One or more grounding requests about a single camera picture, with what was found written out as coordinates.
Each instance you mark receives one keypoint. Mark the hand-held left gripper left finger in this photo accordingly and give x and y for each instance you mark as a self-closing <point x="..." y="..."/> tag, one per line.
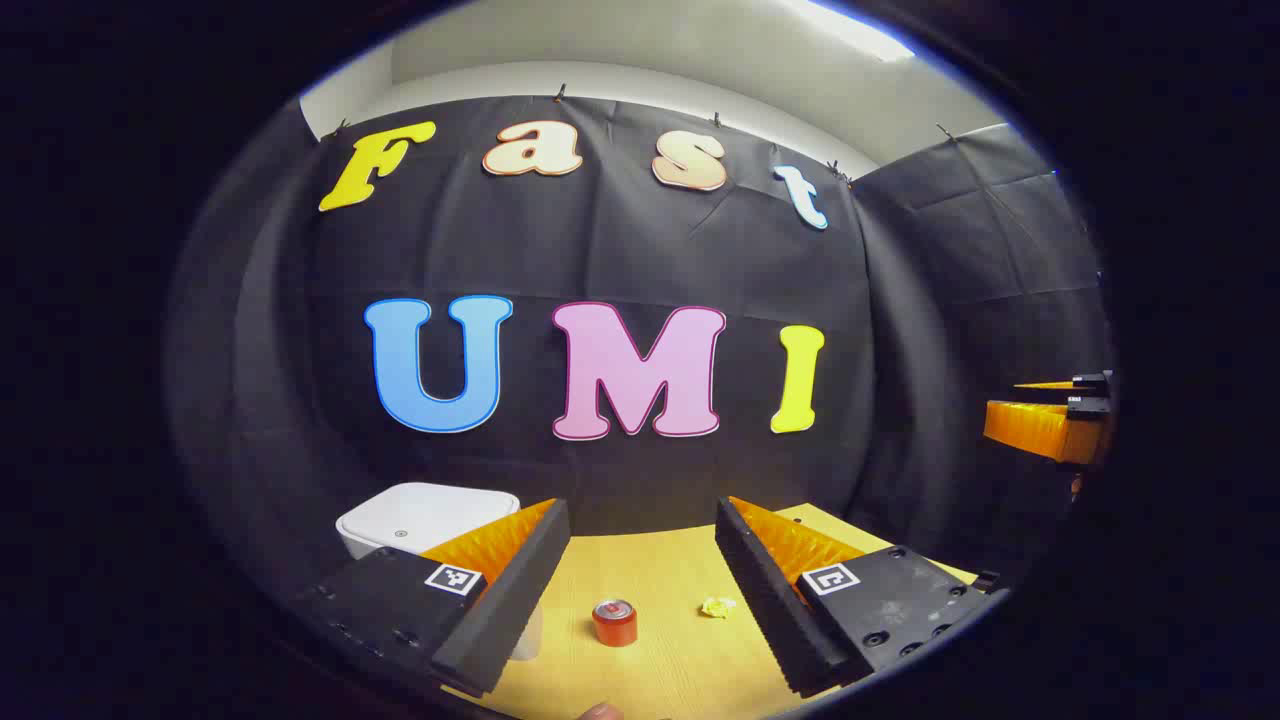
<point x="510" y="610"/>

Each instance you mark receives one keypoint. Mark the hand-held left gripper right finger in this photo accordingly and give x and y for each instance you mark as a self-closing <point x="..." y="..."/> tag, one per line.
<point x="770" y="610"/>

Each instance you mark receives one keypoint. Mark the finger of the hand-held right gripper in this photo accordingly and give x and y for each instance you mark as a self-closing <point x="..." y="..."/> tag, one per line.
<point x="1040" y="428"/>
<point x="1085" y="386"/>

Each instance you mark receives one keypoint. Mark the yellow paper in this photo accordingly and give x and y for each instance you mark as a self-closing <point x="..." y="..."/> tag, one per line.
<point x="718" y="607"/>

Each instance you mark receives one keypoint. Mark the red pop can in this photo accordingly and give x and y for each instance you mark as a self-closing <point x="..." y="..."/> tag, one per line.
<point x="615" y="625"/>

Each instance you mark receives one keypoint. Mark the white desktop garbage bin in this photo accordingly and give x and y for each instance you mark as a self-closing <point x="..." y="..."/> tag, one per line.
<point x="420" y="515"/>

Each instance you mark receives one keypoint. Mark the wooden desktop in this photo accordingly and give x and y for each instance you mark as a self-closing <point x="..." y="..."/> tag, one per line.
<point x="660" y="570"/>

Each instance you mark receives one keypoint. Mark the black backdrop cloth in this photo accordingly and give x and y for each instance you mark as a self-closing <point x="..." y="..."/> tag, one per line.
<point x="600" y="250"/>

